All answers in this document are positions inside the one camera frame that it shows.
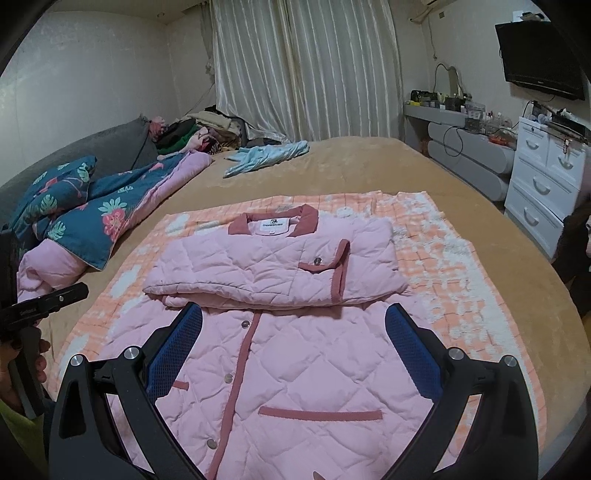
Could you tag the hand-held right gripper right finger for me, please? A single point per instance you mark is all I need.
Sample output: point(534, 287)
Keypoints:
point(411, 350)

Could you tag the grey dressing table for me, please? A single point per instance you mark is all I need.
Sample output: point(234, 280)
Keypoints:
point(480, 157)

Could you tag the dark cloth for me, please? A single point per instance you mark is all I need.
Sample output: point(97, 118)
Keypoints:
point(572, 249)

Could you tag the tan bed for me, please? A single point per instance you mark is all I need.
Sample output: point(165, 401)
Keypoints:
point(369, 170)

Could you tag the white drawer chest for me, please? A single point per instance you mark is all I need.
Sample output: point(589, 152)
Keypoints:
point(540, 184)

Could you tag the white air conditioner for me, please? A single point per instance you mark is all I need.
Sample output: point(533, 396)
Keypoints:
point(436, 2)

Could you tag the dressing table mirror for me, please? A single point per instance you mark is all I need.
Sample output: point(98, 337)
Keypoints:
point(448, 81)

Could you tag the orange checked blanket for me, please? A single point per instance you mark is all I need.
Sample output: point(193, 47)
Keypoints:
point(461, 295)

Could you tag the light blue garment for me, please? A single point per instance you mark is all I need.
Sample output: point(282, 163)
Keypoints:
point(268, 157)

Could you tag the pile of clothes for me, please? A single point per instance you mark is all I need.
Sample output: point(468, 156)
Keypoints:
point(207, 129)

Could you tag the white striped curtain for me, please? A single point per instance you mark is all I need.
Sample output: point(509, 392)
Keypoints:
point(304, 69)

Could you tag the blue floral quilt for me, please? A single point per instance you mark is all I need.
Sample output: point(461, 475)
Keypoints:
point(115, 207)

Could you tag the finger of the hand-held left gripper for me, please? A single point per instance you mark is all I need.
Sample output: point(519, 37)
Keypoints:
point(64, 295)

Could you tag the pink quilted jacket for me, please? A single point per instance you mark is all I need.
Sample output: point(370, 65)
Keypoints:
point(300, 369)

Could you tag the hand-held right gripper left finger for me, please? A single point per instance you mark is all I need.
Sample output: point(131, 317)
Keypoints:
point(178, 350)

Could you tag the grey headboard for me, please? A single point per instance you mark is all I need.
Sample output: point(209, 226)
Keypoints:
point(69, 157)

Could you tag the black television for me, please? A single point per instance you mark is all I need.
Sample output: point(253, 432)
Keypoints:
point(540, 60)

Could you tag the person's left hand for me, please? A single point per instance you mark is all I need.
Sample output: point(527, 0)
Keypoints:
point(43, 364)

